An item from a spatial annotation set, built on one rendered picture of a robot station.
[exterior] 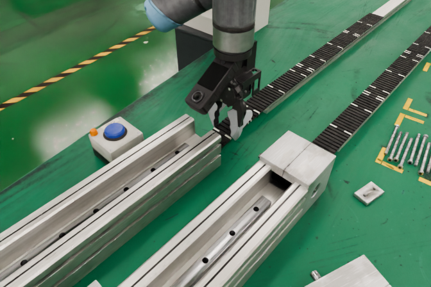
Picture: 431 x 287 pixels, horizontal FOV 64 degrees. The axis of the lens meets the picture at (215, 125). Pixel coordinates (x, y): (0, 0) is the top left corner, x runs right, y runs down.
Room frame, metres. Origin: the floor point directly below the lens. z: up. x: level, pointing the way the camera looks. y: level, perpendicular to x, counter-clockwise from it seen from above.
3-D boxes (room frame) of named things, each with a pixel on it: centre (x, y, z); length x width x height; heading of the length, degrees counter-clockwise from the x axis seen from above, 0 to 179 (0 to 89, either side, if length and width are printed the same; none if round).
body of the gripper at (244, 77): (0.58, -0.04, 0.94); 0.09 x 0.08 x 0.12; 137
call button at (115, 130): (0.52, 0.20, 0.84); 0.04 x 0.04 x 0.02
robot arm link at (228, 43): (0.58, -0.03, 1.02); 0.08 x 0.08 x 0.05
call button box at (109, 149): (0.51, 0.20, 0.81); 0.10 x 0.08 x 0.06; 47
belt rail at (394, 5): (1.02, -0.44, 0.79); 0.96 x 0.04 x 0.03; 137
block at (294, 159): (0.43, -0.14, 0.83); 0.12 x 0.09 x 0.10; 47
